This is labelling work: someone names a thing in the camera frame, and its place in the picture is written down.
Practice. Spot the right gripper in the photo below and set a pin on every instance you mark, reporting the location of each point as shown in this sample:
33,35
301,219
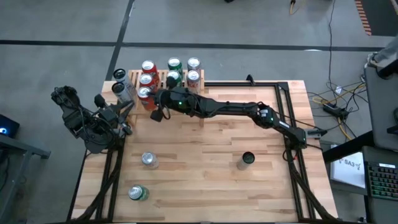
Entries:
180,101

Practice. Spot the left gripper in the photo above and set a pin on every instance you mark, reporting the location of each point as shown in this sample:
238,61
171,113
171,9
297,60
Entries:
110,119

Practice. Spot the orange Fanta can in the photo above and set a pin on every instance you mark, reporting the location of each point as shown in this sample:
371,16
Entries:
148,66
146,80
145,98

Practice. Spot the Celsius Arctic Vibe can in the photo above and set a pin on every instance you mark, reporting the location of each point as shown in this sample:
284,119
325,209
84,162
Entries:
120,91
121,76

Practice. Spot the green Sprite can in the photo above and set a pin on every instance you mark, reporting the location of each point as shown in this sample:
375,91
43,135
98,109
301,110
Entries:
138,193
175,63
178,74

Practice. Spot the silver Diet Coke can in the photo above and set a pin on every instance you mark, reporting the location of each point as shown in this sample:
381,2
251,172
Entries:
150,160
193,63
193,81

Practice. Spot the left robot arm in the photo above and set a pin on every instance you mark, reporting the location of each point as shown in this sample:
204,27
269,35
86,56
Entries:
81,124

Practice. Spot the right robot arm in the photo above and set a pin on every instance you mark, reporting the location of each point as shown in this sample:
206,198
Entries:
233,109

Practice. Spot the wooden slatted shelf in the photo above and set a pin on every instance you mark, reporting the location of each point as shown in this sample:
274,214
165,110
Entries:
186,102

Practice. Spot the Celsius Tropical Vibe can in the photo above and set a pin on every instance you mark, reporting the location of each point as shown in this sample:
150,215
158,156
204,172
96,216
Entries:
246,160

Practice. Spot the black computer tower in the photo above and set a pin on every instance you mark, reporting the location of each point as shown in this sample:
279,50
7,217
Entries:
6,126

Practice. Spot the black power strip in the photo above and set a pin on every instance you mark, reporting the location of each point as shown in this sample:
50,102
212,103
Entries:
335,110

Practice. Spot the white SA3 sign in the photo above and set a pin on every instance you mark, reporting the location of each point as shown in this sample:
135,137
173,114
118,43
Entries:
348,169

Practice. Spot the person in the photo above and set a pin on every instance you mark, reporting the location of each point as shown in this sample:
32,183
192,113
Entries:
387,53

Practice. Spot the black floor mat orange stripes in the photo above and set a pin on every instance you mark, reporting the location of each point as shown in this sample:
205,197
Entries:
377,15

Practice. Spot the black keyboard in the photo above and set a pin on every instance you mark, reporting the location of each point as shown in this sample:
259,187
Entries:
384,180

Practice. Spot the black desk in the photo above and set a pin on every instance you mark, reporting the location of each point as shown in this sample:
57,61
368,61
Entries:
379,211

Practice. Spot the black frame clamp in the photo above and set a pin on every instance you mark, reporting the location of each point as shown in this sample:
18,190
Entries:
249,79

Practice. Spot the black side bracket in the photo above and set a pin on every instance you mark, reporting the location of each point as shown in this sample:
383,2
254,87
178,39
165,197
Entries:
315,133

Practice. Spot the black frame post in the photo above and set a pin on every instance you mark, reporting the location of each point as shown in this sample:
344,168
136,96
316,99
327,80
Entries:
390,72

